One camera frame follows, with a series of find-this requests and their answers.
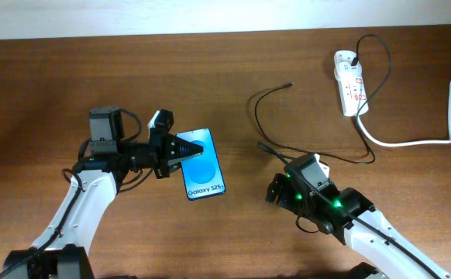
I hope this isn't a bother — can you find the blue Galaxy smartphone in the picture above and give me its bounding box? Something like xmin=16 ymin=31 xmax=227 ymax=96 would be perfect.
xmin=177 ymin=128 xmax=226 ymax=201

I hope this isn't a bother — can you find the black charging cable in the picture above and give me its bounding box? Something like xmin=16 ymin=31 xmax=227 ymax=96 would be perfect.
xmin=253 ymin=33 xmax=393 ymax=165

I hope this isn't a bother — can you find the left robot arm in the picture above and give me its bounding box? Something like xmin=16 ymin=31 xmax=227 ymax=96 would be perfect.
xmin=0 ymin=107 xmax=203 ymax=278

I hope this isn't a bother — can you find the white charger adapter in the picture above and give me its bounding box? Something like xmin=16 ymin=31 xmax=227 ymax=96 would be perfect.
xmin=334 ymin=61 xmax=362 ymax=81

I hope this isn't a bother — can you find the white power strip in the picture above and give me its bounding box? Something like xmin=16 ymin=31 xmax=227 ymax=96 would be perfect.
xmin=334 ymin=50 xmax=369 ymax=117

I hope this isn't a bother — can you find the white power strip cord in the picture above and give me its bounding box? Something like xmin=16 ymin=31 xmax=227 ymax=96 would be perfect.
xmin=355 ymin=69 xmax=451 ymax=148

